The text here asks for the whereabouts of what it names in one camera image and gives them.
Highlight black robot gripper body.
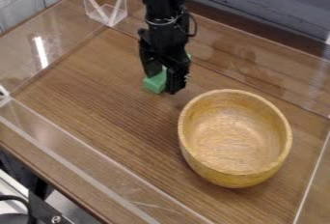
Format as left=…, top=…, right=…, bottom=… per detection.
left=137, top=19, right=191, bottom=62

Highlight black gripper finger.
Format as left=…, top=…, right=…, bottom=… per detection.
left=164, top=64, right=190, bottom=95
left=139, top=42, right=163, bottom=78

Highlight green rectangular block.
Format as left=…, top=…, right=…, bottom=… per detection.
left=143, top=57, right=191, bottom=94

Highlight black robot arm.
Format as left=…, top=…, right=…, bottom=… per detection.
left=137, top=0, right=195, bottom=95

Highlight brown wooden bowl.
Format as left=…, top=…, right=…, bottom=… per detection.
left=178, top=89, right=292, bottom=188

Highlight clear acrylic tray walls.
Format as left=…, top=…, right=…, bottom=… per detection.
left=0, top=0, right=330, bottom=224

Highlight clear acrylic corner bracket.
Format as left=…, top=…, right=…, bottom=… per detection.
left=83, top=0, right=128, bottom=27

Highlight black metal clamp bracket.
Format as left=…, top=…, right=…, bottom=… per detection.
left=27, top=192, right=76, bottom=224

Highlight black cable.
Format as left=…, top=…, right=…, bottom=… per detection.
left=0, top=194, right=35, bottom=224

